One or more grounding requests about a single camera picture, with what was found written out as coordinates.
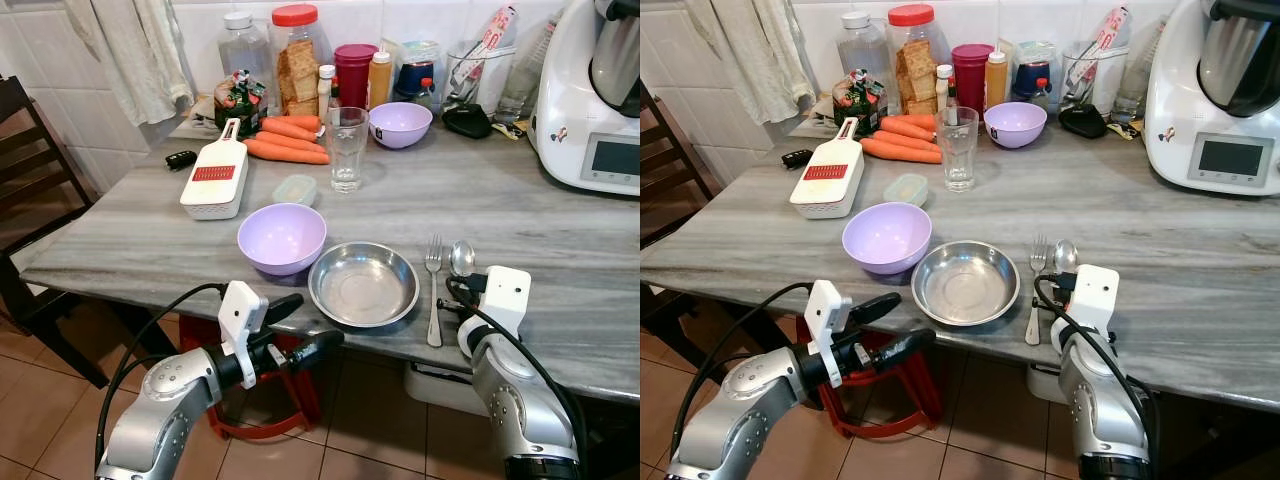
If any long orange carrot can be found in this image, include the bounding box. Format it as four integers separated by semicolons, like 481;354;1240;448
860;138;943;165
243;138;331;166

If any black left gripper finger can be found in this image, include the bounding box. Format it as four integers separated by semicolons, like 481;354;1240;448
872;329;937;369
283;329;345;369
262;293;305;328
850;292;903;327

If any red and white packet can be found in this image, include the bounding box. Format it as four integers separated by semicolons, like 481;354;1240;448
460;5;519;81
1075;5;1133;81

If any red plastic stool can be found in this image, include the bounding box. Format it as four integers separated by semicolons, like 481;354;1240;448
795;315;941;439
180;315;323;441

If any green and red snack bag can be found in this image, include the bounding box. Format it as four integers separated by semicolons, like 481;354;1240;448
214;70;269;136
832;70;887;136

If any maroon plastic tumbler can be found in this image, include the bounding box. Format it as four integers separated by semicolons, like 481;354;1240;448
333;43;379;109
951;43;996;111

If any stainless steel plate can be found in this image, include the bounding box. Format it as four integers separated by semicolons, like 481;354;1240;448
911;240;1022;328
307;241;420;329

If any red lidded jar of crackers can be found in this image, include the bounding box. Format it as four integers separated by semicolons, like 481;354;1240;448
887;4;939;118
271;4;323;118

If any small green lidded container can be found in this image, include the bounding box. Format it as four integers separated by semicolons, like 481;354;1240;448
883;174;930;207
272;175;319;208

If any white food processor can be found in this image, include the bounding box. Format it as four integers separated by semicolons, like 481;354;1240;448
1144;0;1280;196
528;0;641;196

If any tall clear glass bottle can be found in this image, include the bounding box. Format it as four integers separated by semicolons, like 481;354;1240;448
495;18;561;121
1112;15;1171;121

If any hanging beige towel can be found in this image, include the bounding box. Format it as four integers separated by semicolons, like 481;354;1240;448
680;0;816;126
62;0;196;126

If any silver metal fork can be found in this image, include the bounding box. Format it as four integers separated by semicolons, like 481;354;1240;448
424;235;445;349
1025;235;1049;347

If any large purple plastic bowl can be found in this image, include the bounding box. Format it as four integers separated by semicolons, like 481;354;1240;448
842;202;933;276
237;203;328;277

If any dark wooden chair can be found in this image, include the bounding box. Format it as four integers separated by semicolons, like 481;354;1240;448
640;82;723;251
0;75;111;389

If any orange sauce bottle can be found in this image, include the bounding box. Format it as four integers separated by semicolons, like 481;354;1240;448
367;50;393;109
984;50;1009;109

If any clear bottle with white cap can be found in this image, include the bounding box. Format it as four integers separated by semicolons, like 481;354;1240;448
218;12;274;96
838;12;891;96

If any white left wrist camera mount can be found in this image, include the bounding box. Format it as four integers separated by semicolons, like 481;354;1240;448
803;279;855;361
218;281;271;361

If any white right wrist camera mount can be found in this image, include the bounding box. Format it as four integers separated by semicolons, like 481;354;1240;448
1075;264;1121;339
483;266;533;339

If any clear plastic jug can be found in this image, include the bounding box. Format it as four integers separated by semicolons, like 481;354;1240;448
443;40;516;113
1060;40;1131;113

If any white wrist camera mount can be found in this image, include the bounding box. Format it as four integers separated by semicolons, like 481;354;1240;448
803;279;855;361
1075;264;1121;339
483;266;533;339
218;281;271;361

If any white grater with red blade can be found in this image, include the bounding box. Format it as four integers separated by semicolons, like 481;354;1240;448
180;118;249;221
789;117;865;221

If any white plastic bin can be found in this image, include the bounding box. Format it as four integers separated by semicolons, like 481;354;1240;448
405;360;481;416
1025;362;1066;404

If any blue lidded container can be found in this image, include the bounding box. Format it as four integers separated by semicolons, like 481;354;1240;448
395;40;442;101
1010;40;1058;101

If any clear drinking glass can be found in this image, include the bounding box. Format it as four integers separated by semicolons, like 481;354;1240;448
936;106;980;193
325;107;370;194

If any black pouch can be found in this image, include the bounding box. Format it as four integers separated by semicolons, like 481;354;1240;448
442;102;494;139
1058;102;1111;139

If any small purple plastic bowl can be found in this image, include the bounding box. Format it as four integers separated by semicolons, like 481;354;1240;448
984;102;1048;150
368;102;434;150

